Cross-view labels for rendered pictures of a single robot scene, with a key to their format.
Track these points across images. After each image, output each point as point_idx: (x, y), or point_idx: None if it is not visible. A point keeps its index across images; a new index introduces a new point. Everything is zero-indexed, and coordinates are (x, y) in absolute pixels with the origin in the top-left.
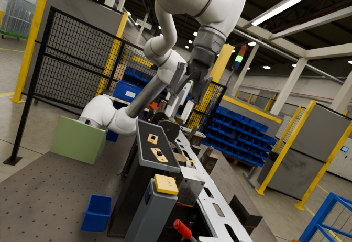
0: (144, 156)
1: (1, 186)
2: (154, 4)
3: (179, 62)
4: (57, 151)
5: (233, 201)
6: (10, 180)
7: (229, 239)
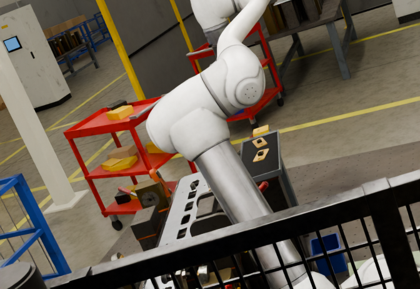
0: (275, 134)
1: None
2: (267, 3)
3: None
4: None
5: (153, 223)
6: None
7: (199, 189)
